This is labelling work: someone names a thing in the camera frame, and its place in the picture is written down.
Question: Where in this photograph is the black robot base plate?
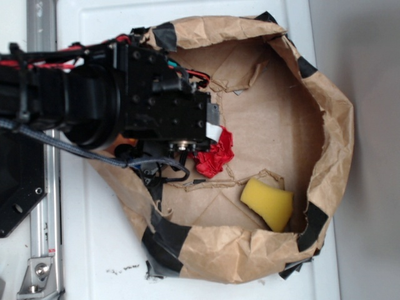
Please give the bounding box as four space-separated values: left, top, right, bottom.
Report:
1 132 46 238

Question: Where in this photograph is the yellow sponge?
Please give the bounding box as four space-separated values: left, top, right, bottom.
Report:
240 178 294 233

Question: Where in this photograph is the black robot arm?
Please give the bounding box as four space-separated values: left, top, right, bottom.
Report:
1 41 223 151

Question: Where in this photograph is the metal corner bracket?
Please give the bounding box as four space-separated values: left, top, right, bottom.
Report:
16 256 57 299

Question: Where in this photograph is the brown paper bag bin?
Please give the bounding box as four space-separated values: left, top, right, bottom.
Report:
92 16 354 283

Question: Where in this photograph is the crumpled red paper ball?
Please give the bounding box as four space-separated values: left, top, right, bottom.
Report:
189 126 234 179

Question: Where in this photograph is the aluminium extrusion rail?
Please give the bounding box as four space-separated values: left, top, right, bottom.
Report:
26 1 65 299

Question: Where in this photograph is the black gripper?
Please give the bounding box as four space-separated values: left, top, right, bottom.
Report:
124 46 221 151

